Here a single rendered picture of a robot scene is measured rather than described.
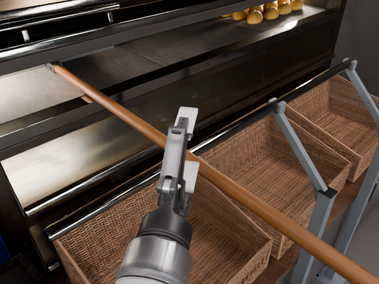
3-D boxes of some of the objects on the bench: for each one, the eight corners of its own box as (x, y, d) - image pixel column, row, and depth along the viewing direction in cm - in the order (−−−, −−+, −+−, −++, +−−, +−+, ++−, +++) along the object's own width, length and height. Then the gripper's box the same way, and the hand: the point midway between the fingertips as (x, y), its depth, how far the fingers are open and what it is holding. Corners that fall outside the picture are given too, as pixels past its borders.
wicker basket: (185, 196, 150) (185, 147, 135) (259, 145, 183) (265, 100, 167) (278, 263, 122) (291, 211, 106) (345, 188, 155) (363, 139, 139)
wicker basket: (62, 279, 117) (42, 226, 101) (179, 198, 150) (177, 149, 134) (149, 396, 89) (141, 350, 73) (270, 266, 121) (282, 213, 106)
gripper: (117, 191, 37) (163, 78, 52) (146, 279, 55) (175, 177, 70) (183, 200, 36) (212, 81, 50) (191, 287, 54) (210, 182, 68)
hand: (189, 142), depth 59 cm, fingers open, 13 cm apart
